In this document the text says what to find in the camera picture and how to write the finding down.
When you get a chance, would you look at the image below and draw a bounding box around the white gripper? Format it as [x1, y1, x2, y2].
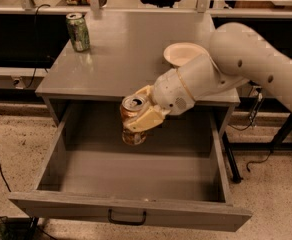
[125, 69, 195, 132]

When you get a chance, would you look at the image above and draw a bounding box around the orange soda can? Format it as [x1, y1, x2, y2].
[120, 95, 147, 146]

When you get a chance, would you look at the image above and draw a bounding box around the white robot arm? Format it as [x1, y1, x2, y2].
[122, 23, 292, 132]

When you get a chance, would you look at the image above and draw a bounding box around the open grey top drawer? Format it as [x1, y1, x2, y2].
[9, 106, 252, 232]

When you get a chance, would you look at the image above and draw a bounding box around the green soda can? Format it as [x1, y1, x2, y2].
[66, 13, 90, 52]

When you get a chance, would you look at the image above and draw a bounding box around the white paper bowl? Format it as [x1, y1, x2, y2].
[163, 42, 207, 67]

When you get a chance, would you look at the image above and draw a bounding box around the grey cabinet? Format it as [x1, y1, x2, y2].
[35, 9, 242, 138]

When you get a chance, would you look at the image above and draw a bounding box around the black table leg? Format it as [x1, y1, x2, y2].
[222, 133, 242, 184]

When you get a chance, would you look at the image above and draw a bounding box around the black cable on floor right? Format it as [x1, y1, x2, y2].
[245, 149, 274, 174]

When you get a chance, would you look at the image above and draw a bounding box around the black cable on floor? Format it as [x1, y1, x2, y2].
[245, 149, 274, 174]
[0, 148, 12, 193]

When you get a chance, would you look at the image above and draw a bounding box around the black drawer handle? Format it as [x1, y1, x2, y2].
[107, 209, 147, 226]

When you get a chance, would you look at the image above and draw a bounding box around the black cable at back left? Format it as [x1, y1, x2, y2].
[25, 3, 52, 89]

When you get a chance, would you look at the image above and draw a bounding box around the black cable on floor left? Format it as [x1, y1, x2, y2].
[0, 148, 12, 193]

